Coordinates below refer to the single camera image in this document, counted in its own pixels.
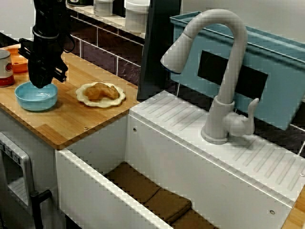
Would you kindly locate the silver dishwasher panel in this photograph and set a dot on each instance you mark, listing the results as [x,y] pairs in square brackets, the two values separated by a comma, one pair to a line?
[14,167]

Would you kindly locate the brown toy chicken piece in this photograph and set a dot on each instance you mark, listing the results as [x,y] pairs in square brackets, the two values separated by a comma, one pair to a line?
[95,93]

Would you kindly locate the white canister with print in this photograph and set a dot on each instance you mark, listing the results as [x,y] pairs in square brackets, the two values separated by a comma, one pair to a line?
[103,7]

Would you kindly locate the plain white canister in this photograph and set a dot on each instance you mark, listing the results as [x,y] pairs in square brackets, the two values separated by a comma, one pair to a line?
[137,14]

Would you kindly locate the dark tiled backsplash with shelf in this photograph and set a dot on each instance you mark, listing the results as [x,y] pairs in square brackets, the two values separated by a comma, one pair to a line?
[104,55]

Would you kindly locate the tomato print tin can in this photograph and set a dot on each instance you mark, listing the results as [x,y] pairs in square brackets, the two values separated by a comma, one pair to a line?
[4,71]

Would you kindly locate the dark jar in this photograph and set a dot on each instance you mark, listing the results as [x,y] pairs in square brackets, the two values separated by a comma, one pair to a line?
[77,2]

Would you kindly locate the light blue bowl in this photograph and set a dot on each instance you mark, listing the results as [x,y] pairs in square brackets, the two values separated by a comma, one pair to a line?
[35,102]

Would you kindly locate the grey toy faucet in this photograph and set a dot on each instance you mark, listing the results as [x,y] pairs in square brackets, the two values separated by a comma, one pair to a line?
[238,47]

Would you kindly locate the brown folded cloth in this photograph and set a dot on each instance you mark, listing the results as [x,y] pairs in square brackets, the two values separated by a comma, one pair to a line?
[133,181]

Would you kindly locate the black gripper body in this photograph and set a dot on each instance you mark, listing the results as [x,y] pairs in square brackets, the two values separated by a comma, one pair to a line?
[45,55]

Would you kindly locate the black upright post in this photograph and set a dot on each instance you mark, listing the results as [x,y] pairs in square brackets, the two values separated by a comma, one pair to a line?
[155,59]

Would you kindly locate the orange bowl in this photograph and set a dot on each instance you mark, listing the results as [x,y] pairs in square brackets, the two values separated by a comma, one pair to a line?
[20,66]

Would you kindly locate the cream flower-shaped plate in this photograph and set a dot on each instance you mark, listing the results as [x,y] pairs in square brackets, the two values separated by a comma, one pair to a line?
[102,103]

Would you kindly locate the white toy sink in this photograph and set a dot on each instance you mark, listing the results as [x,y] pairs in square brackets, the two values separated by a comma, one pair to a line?
[166,152]

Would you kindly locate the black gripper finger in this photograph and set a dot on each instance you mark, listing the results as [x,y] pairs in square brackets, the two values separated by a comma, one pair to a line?
[47,77]
[37,76]

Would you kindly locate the teal dish rack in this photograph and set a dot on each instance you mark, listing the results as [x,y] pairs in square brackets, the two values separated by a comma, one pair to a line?
[281,90]

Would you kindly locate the wooden countertop board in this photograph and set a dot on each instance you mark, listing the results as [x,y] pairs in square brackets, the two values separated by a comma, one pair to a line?
[59,119]
[297,214]

